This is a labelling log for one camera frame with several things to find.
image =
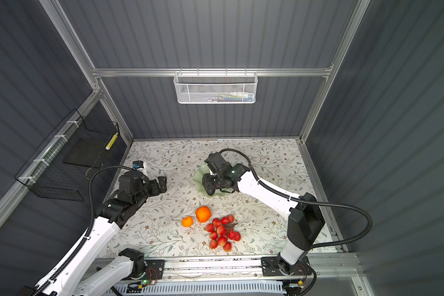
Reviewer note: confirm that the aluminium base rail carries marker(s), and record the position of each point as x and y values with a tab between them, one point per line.
249	267

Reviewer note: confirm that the black wire basket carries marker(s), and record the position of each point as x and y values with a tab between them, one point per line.
63	168

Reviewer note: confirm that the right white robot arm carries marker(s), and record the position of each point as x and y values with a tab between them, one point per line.
304	221

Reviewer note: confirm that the yellow marker in basket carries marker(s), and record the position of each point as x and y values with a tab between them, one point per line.
112	141

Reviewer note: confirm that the green scalloped fruit bowl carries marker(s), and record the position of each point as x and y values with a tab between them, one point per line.
198	178

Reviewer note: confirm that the red fake grape bunch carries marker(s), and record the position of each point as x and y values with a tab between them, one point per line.
222	233

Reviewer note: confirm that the items in white basket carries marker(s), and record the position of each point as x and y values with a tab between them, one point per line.
230	97

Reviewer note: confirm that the large fake orange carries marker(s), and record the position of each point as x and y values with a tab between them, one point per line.
203	214

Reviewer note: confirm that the white wire mesh basket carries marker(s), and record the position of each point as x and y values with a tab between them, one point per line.
190	88

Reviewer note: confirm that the small fake tangerine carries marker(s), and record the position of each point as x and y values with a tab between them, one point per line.
187	222

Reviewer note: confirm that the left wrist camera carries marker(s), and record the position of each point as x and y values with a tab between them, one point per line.
140	166

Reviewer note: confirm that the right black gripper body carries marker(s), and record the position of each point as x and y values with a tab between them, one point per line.
211	182

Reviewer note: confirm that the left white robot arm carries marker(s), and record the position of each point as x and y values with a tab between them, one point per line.
66	278

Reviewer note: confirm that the black pad in basket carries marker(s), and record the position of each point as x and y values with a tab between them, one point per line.
87	153

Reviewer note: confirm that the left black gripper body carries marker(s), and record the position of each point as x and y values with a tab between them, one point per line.
151	189

